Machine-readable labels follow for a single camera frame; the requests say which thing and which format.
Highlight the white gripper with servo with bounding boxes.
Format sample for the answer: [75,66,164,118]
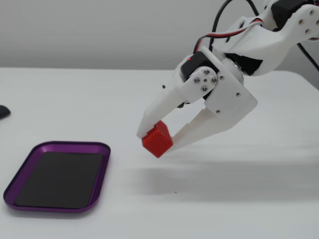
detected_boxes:
[136,46,259,151]

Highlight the red textured cube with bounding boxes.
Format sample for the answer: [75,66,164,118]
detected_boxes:
[141,120,174,159]

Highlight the purple metal tray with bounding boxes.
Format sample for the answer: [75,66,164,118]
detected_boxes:
[2,140,112,214]

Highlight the black tray mat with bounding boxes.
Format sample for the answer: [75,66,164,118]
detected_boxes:
[14,151,104,209]

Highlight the dark rounded object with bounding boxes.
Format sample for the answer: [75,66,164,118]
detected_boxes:
[0,105,11,119]

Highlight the red white black servo wire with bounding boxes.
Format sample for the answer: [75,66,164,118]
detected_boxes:
[193,18,265,54]

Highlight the black cable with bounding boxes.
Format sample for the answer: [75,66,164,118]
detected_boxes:
[212,0,319,73]

